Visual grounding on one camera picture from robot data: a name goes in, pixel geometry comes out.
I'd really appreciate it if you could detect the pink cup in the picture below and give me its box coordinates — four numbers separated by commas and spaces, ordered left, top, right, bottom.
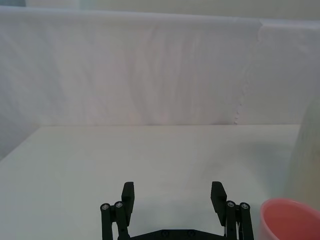
259, 197, 320, 240

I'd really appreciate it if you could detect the cream vacuum bottle steel neck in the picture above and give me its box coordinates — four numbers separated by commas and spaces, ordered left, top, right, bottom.
286, 98, 320, 202

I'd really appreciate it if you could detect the white curtain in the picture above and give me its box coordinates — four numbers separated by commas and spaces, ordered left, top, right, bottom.
0, 6, 320, 161

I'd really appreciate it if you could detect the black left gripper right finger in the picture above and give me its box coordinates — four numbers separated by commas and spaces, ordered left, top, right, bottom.
211, 181, 255, 240

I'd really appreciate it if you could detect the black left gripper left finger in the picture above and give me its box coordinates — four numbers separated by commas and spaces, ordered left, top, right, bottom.
100, 181, 136, 240

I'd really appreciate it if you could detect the white table cloth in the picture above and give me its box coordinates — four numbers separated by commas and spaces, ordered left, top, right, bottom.
0, 124, 320, 240

